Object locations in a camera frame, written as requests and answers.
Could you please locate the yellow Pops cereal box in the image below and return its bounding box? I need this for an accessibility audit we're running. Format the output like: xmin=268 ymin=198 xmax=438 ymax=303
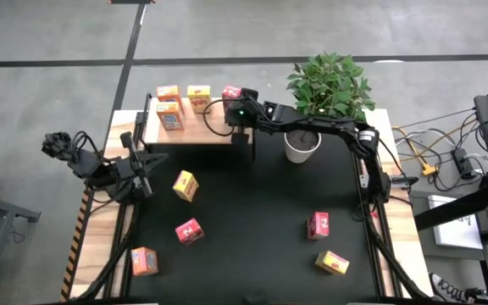
xmin=186 ymin=84 xmax=213 ymax=114
xmin=314 ymin=250 xmax=351 ymax=275
xmin=172 ymin=169 xmax=200 ymax=203

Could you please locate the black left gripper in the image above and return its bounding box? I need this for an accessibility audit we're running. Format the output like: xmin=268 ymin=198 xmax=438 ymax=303
xmin=114 ymin=130 xmax=170 ymax=199

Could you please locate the red Froot Loops cereal box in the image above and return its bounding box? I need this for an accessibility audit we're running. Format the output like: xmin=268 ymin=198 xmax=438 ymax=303
xmin=221 ymin=85 xmax=244 ymax=111
xmin=174 ymin=217 xmax=206 ymax=247
xmin=306 ymin=211 xmax=330 ymax=241

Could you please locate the green leafy plant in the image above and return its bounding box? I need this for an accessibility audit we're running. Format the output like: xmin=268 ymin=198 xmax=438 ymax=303
xmin=285 ymin=52 xmax=376 ymax=124

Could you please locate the wooden shelf with black frame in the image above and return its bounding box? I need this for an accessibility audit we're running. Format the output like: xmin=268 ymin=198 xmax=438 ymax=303
xmin=136 ymin=92 xmax=258 ymax=162

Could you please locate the yellow black hazard tape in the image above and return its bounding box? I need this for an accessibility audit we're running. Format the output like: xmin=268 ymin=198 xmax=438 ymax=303
xmin=59 ymin=188 xmax=95 ymax=302

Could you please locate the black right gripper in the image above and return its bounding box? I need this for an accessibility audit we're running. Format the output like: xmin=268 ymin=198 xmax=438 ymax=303
xmin=225 ymin=87 xmax=266 ymax=146

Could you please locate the white board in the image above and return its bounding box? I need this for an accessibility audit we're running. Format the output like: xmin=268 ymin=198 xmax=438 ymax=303
xmin=428 ymin=194 xmax=485 ymax=251

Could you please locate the black desk beam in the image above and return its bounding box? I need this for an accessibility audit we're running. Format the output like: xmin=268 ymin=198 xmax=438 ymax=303
xmin=413 ymin=177 xmax=488 ymax=232

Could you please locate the person's shoe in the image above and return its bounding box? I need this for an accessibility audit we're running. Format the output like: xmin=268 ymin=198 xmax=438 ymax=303
xmin=429 ymin=273 xmax=482 ymax=304

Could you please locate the orange Mini Wheats cereal box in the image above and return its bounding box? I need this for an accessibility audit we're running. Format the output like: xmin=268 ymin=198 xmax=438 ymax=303
xmin=155 ymin=101 xmax=186 ymax=131
xmin=156 ymin=84 xmax=182 ymax=103
xmin=130 ymin=247 xmax=159 ymax=277

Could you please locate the yellow floor cable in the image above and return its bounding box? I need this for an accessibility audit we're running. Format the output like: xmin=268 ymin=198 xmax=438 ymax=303
xmin=391 ymin=122 xmax=478 ymax=177

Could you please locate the black power strip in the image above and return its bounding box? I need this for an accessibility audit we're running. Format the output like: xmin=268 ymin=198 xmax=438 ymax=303
xmin=451 ymin=147 xmax=478 ymax=180

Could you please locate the black aluminium frame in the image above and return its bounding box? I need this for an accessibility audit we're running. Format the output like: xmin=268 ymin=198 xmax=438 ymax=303
xmin=349 ymin=122 xmax=432 ymax=301
xmin=74 ymin=114 xmax=154 ymax=301

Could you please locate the small black adapter box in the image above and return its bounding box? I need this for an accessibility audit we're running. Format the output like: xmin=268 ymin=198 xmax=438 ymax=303
xmin=390 ymin=175 xmax=419 ymax=190

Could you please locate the black table mat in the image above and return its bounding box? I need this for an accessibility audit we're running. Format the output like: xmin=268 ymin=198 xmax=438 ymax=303
xmin=127 ymin=112 xmax=379 ymax=300

